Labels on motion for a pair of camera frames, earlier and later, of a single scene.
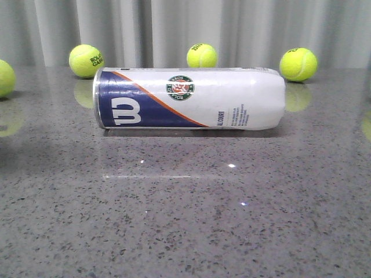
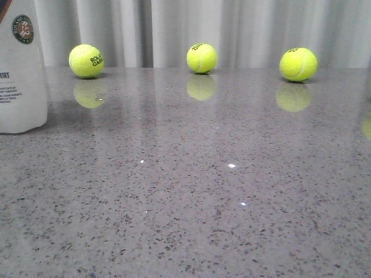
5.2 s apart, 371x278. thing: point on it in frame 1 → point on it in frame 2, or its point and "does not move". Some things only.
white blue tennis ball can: x=189 y=98 → x=23 y=92
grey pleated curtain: x=159 y=33 does not move
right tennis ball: x=298 y=64 does not move
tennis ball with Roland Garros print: x=84 y=59 does not move
